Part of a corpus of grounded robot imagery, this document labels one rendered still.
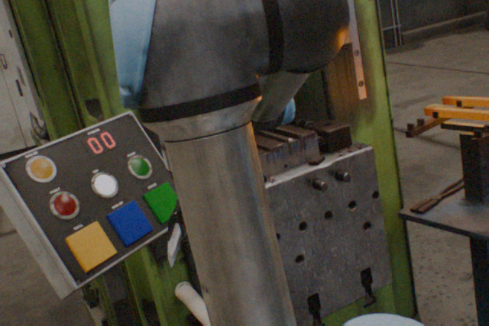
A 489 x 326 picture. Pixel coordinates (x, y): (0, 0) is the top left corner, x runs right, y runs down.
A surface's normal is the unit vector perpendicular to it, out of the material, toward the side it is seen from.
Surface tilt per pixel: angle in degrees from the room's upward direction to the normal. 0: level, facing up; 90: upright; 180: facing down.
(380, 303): 90
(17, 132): 90
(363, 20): 90
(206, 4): 69
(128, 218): 60
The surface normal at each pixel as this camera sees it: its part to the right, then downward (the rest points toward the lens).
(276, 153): 0.46, 0.17
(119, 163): 0.58, -0.45
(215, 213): -0.17, 0.22
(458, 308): -0.19, -0.94
